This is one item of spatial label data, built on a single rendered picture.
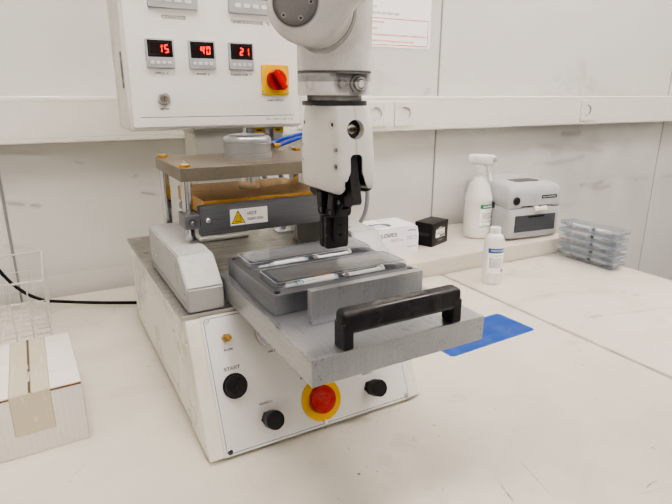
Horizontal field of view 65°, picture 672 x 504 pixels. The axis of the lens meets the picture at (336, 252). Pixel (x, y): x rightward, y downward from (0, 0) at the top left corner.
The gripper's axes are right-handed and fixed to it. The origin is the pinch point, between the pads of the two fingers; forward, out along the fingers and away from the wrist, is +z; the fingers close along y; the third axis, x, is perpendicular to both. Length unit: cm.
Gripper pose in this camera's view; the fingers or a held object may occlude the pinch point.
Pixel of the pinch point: (334, 230)
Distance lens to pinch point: 65.4
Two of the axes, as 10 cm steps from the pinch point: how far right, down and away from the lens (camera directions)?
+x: -8.7, 1.4, -4.8
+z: 0.0, 9.6, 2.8
